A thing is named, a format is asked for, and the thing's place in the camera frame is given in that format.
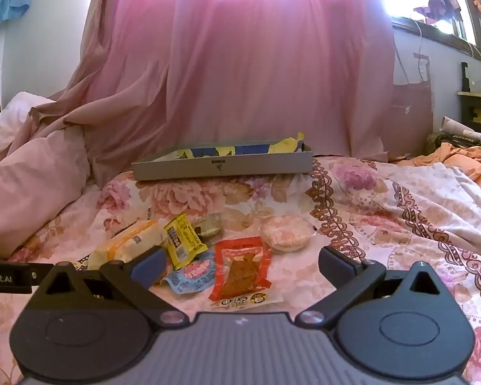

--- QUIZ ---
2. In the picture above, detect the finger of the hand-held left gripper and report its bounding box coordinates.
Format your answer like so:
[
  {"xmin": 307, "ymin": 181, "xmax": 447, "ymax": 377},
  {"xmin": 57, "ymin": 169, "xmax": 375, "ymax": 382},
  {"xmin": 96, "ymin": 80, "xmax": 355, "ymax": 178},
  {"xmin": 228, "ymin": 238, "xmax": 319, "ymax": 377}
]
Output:
[{"xmin": 34, "ymin": 263, "xmax": 57, "ymax": 285}]

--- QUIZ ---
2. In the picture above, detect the pink duvet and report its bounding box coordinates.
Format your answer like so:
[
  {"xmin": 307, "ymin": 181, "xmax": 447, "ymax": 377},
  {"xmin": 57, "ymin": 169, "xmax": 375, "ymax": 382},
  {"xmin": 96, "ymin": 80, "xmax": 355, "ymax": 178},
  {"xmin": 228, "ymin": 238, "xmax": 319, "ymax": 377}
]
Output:
[{"xmin": 0, "ymin": 91, "xmax": 95, "ymax": 257}]

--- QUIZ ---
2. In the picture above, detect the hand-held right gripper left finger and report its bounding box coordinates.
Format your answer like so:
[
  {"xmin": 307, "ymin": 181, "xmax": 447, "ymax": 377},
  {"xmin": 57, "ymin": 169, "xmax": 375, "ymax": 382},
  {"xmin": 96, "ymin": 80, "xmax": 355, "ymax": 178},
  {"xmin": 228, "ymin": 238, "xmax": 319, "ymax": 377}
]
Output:
[{"xmin": 24, "ymin": 246, "xmax": 188, "ymax": 327}]

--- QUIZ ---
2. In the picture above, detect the round pink wafer packet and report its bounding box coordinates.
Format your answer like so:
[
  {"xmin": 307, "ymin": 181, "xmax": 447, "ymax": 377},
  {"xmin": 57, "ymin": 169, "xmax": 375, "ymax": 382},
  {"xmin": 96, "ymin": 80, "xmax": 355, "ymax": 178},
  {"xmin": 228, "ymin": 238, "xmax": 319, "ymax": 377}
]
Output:
[{"xmin": 262, "ymin": 215, "xmax": 312, "ymax": 252}]

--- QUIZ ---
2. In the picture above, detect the olive green bag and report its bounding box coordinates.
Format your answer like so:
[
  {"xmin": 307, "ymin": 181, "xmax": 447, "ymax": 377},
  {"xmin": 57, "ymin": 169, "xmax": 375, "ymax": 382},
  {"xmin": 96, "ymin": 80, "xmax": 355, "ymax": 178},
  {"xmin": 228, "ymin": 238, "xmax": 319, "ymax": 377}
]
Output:
[{"xmin": 427, "ymin": 132, "xmax": 481, "ymax": 157}]

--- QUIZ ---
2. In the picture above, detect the yellow crumpled wrapper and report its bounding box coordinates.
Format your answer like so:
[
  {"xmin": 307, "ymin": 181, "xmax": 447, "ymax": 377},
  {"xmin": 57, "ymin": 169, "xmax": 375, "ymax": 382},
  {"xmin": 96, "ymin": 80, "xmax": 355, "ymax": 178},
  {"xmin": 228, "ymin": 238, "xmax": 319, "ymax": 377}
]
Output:
[{"xmin": 268, "ymin": 132, "xmax": 305, "ymax": 154}]

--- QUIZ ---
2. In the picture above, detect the yellow bread packet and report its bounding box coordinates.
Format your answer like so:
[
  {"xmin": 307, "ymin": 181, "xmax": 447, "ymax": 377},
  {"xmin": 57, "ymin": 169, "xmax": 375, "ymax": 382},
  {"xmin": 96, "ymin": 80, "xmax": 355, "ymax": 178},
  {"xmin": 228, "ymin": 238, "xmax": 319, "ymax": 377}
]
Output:
[{"xmin": 87, "ymin": 220, "xmax": 169, "ymax": 270}]

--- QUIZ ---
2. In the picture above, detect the blue snack packet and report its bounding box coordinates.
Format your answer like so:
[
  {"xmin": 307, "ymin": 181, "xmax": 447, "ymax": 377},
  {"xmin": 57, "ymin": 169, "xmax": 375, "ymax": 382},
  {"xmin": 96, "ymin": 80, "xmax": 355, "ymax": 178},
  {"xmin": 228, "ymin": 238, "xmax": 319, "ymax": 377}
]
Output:
[{"xmin": 159, "ymin": 250, "xmax": 218, "ymax": 295}]

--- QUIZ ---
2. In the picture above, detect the wooden window frame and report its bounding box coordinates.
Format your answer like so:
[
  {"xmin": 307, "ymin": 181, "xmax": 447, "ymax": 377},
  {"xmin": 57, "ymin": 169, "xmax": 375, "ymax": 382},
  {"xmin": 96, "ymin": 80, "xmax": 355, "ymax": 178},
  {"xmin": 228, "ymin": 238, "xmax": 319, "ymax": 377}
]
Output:
[{"xmin": 391, "ymin": 0, "xmax": 481, "ymax": 65}]

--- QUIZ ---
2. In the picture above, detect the clear green snack packet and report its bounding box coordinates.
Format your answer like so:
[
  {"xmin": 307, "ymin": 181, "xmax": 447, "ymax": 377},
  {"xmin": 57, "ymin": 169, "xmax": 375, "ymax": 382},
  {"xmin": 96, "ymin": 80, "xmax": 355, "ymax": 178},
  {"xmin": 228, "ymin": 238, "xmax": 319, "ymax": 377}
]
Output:
[{"xmin": 192, "ymin": 216, "xmax": 225, "ymax": 246}]

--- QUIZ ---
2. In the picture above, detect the orange blanket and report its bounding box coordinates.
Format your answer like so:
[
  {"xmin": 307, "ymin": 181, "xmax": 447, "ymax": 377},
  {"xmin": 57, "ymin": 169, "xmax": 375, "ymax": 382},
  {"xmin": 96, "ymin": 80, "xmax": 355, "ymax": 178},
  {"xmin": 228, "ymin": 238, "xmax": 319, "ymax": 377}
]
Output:
[{"xmin": 397, "ymin": 144, "xmax": 481, "ymax": 203}]

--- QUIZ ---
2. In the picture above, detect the red snack packet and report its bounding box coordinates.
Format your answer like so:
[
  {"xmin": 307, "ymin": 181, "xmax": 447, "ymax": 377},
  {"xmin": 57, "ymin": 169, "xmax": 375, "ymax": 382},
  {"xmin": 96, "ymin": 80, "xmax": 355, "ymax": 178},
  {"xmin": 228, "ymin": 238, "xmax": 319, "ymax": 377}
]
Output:
[{"xmin": 208, "ymin": 236, "xmax": 284, "ymax": 310}]

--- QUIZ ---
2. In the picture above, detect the pink curtain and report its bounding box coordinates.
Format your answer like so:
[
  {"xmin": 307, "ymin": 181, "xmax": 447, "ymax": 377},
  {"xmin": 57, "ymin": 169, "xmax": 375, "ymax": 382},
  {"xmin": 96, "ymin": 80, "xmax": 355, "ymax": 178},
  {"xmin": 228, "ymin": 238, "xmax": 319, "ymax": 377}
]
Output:
[{"xmin": 0, "ymin": 0, "xmax": 399, "ymax": 187}]

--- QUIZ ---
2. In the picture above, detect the floral bed sheet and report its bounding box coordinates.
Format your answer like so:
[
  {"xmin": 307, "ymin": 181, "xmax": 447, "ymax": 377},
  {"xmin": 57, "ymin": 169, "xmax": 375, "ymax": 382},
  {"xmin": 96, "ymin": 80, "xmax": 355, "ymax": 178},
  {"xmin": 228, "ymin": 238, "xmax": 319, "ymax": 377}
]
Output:
[{"xmin": 0, "ymin": 154, "xmax": 481, "ymax": 385}]

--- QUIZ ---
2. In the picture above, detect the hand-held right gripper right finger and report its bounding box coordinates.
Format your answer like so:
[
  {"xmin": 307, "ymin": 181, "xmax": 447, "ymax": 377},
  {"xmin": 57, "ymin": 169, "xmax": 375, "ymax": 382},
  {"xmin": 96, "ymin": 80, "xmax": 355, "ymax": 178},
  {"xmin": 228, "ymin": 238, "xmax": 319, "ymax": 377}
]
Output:
[{"xmin": 296, "ymin": 246, "xmax": 460, "ymax": 327}]

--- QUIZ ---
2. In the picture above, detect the white cable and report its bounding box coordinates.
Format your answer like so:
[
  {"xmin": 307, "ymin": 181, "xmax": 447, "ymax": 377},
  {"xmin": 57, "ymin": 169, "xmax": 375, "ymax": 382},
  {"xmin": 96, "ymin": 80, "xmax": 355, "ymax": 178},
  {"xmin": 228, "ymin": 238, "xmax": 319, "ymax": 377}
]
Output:
[{"xmin": 397, "ymin": 20, "xmax": 426, "ymax": 87}]

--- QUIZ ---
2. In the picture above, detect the dark wooden table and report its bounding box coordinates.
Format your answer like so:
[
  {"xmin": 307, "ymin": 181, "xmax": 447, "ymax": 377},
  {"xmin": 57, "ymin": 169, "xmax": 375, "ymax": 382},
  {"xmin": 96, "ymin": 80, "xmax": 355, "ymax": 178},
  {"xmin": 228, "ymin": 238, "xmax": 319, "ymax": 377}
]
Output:
[{"xmin": 457, "ymin": 88, "xmax": 481, "ymax": 129}]

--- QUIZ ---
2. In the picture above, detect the grey tray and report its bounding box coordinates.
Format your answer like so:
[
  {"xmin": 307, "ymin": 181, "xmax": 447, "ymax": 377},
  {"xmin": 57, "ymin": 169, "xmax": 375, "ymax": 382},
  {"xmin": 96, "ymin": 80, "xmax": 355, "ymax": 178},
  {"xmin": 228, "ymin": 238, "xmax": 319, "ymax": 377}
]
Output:
[{"xmin": 131, "ymin": 138, "xmax": 314, "ymax": 181}]

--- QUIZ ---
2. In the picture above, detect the small yellow snack packet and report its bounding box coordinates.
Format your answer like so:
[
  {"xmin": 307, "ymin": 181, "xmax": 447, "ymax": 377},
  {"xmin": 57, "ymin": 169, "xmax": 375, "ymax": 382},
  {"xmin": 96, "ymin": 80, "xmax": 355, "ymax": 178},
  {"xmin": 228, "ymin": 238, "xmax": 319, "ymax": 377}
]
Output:
[{"xmin": 163, "ymin": 214, "xmax": 208, "ymax": 270}]

